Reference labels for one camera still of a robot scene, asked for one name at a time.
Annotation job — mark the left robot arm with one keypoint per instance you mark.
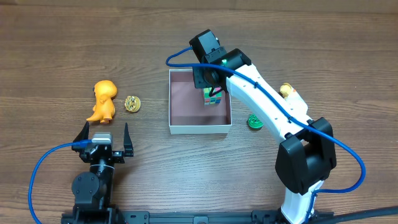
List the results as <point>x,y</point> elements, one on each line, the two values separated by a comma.
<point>93,189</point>

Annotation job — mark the multicoloured puzzle cube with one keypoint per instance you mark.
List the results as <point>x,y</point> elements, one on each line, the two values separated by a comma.
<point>211,100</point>

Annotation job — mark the white box pink interior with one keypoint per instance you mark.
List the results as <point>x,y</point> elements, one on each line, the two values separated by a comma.
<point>188,112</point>

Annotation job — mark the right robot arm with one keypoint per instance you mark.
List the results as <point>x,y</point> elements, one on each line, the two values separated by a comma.
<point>306,154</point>

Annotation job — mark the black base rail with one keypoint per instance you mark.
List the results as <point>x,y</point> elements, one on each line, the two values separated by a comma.
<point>256,216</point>

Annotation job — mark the orange dinosaur toy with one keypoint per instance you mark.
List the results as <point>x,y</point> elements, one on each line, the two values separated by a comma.
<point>104,109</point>

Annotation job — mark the green lattice wheel toy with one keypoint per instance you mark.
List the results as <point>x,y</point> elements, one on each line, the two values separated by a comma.
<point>254,122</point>

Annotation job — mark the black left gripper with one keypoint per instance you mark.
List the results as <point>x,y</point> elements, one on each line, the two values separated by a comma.
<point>104,154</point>

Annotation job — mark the white plush duck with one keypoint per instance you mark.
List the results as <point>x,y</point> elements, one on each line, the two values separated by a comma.
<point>292,97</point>

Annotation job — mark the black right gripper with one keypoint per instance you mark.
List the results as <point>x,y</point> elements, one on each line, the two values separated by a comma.
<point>203,78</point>

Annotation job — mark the gold lattice wheel toy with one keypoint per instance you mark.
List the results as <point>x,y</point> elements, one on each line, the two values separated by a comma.
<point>132,104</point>

